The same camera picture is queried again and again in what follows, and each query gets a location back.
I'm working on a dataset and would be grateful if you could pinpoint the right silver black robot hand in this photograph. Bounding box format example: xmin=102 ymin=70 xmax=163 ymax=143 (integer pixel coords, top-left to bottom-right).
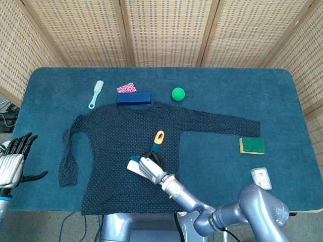
xmin=137 ymin=148 xmax=169 ymax=184

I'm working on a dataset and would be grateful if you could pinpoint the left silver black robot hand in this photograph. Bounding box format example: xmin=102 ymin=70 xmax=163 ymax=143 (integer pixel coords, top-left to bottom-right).
xmin=0 ymin=132 xmax=49 ymax=189

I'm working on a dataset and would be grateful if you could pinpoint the orange-handled teal tool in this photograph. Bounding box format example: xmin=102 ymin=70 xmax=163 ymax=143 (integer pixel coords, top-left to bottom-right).
xmin=127 ymin=130 xmax=166 ymax=176

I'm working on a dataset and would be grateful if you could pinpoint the dark blue dotted shirt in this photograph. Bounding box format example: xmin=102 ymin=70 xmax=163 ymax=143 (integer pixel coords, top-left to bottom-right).
xmin=58 ymin=101 xmax=261 ymax=216

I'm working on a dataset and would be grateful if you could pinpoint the grey robot torso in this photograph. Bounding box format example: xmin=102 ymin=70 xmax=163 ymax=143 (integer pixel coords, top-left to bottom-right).
xmin=100 ymin=212 xmax=202 ymax=242

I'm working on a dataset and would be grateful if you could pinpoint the dark blue rectangular box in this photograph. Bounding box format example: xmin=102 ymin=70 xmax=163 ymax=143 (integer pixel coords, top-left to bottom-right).
xmin=116 ymin=92 xmax=152 ymax=106

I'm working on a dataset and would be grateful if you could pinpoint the teal carpet table cover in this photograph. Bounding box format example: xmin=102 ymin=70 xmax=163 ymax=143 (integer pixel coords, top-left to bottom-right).
xmin=7 ymin=67 xmax=319 ymax=213

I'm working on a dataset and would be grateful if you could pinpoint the green ball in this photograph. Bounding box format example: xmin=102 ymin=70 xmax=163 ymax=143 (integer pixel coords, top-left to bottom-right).
xmin=171 ymin=87 xmax=186 ymax=102

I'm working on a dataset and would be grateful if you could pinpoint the pink patterned pouch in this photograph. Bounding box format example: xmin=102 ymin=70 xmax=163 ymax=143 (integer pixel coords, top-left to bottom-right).
xmin=117 ymin=82 xmax=138 ymax=93

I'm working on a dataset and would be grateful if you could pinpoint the light green white brush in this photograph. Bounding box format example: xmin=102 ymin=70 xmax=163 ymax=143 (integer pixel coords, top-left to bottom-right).
xmin=88 ymin=80 xmax=104 ymax=109

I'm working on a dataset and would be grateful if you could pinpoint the yellow green scrub sponge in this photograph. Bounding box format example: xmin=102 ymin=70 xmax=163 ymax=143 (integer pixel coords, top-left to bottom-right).
xmin=239 ymin=137 xmax=265 ymax=155

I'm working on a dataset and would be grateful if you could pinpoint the clear plastic card case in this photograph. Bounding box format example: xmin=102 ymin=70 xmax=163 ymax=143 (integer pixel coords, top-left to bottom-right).
xmin=250 ymin=167 xmax=273 ymax=190

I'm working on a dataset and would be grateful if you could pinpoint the woven rattan folding screen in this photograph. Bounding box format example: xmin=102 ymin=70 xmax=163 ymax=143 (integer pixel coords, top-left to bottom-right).
xmin=0 ymin=0 xmax=323 ymax=162

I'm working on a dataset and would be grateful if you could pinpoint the black floor cable bundle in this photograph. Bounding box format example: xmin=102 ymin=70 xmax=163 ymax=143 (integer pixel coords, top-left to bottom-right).
xmin=0 ymin=99 xmax=21 ymax=134

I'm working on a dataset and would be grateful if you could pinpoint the blue floor cable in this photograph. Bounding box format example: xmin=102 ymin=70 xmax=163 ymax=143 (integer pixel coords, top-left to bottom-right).
xmin=82 ymin=214 xmax=101 ymax=242

